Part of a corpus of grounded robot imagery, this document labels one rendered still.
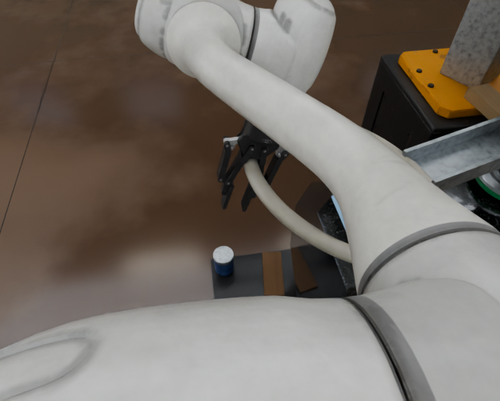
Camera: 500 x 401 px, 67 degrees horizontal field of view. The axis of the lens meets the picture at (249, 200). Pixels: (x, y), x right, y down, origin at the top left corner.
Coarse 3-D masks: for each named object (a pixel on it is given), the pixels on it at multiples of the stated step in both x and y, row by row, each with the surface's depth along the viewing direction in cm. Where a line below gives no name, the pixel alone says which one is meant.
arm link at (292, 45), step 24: (288, 0) 54; (312, 0) 54; (264, 24) 55; (288, 24) 55; (312, 24) 54; (264, 48) 56; (288, 48) 56; (312, 48) 56; (288, 72) 58; (312, 72) 60
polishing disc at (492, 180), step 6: (486, 174) 119; (492, 174) 119; (498, 174) 119; (486, 180) 118; (492, 180) 118; (498, 180) 118; (486, 186) 118; (492, 186) 116; (498, 186) 116; (498, 192) 115
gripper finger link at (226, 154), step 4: (224, 136) 72; (224, 144) 71; (228, 144) 71; (224, 148) 72; (228, 148) 72; (224, 152) 73; (228, 152) 72; (224, 156) 73; (228, 156) 73; (220, 160) 76; (224, 160) 74; (228, 160) 74; (220, 164) 76; (224, 164) 74; (220, 168) 75; (224, 168) 75; (220, 172) 76; (224, 172) 76; (220, 176) 76; (224, 176) 77; (220, 180) 77
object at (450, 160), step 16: (480, 128) 101; (496, 128) 104; (432, 144) 97; (448, 144) 100; (464, 144) 102; (480, 144) 102; (496, 144) 102; (416, 160) 99; (432, 160) 99; (448, 160) 99; (464, 160) 99; (480, 160) 98; (496, 160) 93; (432, 176) 96; (448, 176) 90; (464, 176) 92
